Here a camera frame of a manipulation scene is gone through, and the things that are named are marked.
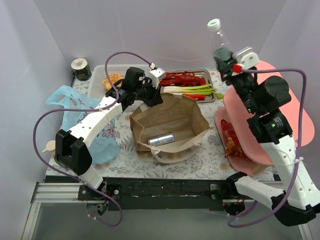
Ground toy fried bread piece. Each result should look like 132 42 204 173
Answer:
103 72 123 91

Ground red toy lobster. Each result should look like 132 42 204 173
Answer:
160 71 206 87

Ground brown paper bag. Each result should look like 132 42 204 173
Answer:
129 93 212 164

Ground green toy vegetable stalks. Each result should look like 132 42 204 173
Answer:
163 84 224 99

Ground silver drink can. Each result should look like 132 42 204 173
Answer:
147 132 175 147

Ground red snack packet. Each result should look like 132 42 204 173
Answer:
220 119 250 160

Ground clear plastic bottle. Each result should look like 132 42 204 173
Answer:
207 18 232 64

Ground light blue plastic grocery bag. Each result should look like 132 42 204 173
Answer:
46 85 120 165

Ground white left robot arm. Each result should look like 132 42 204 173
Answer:
54 67 166 200

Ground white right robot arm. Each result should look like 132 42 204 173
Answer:
213 47 320 227

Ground white plastic perforated basket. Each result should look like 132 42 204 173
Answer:
87 64 151 100

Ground stainless steel tray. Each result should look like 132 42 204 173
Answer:
160 70 217 103

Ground orange toy carrot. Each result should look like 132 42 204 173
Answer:
183 93 206 101

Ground pink two-tier shelf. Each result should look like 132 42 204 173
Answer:
214 60 315 177

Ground floral patterned table mat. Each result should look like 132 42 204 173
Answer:
46 68 276 181

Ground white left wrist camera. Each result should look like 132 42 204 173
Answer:
148 68 166 89

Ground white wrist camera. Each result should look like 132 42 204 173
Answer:
231 46 260 76
148 68 166 89

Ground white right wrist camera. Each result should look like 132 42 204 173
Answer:
231 46 260 76

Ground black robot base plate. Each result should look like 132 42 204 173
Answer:
77 176 260 211

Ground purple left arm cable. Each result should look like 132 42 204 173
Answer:
32 51 155 227

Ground aluminium frame rail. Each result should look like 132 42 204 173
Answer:
22 183 313 240

